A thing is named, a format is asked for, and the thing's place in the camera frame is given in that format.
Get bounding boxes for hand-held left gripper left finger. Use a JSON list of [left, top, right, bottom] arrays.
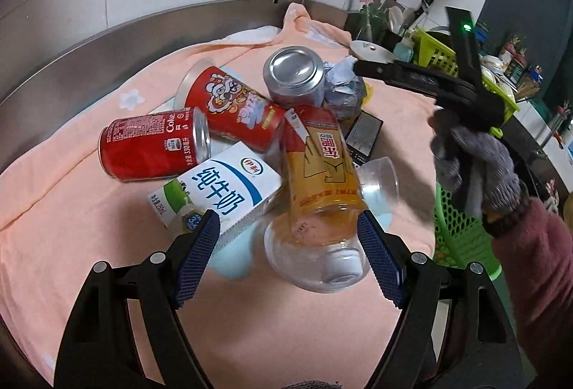
[[54, 209, 221, 389]]

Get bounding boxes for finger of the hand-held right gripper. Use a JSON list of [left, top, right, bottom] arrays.
[[353, 59, 442, 81], [385, 75, 462, 102]]

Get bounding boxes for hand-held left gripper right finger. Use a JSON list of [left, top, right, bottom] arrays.
[[356, 209, 524, 389]]

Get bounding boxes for paper ball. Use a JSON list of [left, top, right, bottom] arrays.
[[323, 58, 369, 121]]

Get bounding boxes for clear plastic bowl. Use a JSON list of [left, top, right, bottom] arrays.
[[264, 214, 372, 293]]

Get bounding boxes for small black box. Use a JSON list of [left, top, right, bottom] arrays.
[[345, 111, 385, 166]]

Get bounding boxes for clear plastic cup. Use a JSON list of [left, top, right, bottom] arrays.
[[353, 156, 400, 215]]

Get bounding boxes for white blue milk carton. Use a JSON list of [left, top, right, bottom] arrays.
[[149, 142, 284, 238]]

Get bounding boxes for green round basket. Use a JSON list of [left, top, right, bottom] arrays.
[[434, 183, 504, 280]]

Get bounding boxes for silver aluminium can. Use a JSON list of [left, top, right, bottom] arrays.
[[263, 46, 327, 108]]

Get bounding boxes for yellow tea bottle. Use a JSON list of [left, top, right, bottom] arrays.
[[280, 105, 370, 247]]

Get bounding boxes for red cola can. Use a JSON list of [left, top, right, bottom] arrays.
[[98, 107, 212, 183]]

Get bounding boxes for red cartoon snack cup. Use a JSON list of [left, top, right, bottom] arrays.
[[172, 58, 287, 154]]

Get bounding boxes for person's right forearm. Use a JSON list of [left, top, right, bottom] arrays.
[[481, 196, 573, 389]]

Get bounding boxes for person's right hand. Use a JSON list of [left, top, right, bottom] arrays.
[[427, 107, 531, 229]]

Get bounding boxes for white plate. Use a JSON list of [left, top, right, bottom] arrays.
[[349, 40, 397, 63]]

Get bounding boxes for white bowls in rack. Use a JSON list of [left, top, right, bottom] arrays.
[[481, 55, 515, 99]]

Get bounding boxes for teal bottle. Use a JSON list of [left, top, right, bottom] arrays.
[[394, 35, 415, 61]]

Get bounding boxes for lime green dish rack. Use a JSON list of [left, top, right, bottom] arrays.
[[414, 26, 520, 137]]

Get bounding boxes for dark knife holder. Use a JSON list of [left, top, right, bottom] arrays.
[[345, 6, 390, 42]]

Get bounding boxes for decorated jars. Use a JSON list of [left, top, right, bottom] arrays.
[[499, 35, 544, 86]]

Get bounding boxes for pink towel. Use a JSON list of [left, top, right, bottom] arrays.
[[0, 3, 442, 385]]

